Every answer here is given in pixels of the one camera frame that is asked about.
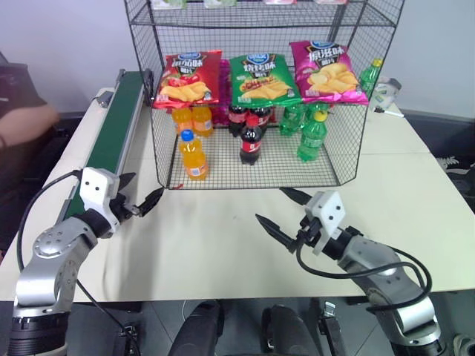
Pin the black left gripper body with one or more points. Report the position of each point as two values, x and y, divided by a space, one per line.
124 211

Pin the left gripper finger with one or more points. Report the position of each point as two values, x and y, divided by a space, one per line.
150 202
126 181

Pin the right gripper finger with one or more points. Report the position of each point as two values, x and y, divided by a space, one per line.
297 195
274 230

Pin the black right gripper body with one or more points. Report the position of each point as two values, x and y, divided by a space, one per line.
310 230

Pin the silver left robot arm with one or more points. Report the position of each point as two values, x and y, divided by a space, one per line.
48 256

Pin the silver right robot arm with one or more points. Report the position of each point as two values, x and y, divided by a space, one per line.
393 285

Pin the person's bare forearm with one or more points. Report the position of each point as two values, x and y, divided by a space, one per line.
22 124

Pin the green conveyor belt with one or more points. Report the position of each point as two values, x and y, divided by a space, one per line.
111 133

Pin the green soda bottle yellow cap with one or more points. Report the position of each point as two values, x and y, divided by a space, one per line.
370 79
311 142

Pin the orange soda bottle blue cap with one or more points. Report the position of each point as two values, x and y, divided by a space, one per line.
193 159

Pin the cola bottle red cap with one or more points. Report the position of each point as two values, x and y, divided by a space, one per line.
250 144

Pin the black table clamp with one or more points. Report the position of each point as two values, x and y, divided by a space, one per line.
330 326

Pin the dark rounded shape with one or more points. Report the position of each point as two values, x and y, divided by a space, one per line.
291 332
198 330

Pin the red potato chips bag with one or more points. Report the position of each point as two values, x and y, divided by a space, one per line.
187 79

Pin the green potato chips bag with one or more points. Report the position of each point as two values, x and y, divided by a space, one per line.
261 79

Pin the white marker pen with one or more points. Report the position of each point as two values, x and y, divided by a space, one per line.
389 112

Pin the magenta potato chips bag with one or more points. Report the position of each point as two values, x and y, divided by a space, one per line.
224 74
328 72

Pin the black white sneaker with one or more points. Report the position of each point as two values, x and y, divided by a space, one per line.
458 170

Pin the green snack package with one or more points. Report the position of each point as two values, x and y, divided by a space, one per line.
170 3
220 2

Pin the pink snack package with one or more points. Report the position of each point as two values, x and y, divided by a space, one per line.
280 1
330 1

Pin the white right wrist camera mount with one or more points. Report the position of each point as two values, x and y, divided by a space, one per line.
330 211

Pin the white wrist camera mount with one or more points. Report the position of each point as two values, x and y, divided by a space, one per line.
330 211
95 185

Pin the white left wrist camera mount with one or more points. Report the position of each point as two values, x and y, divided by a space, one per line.
95 185

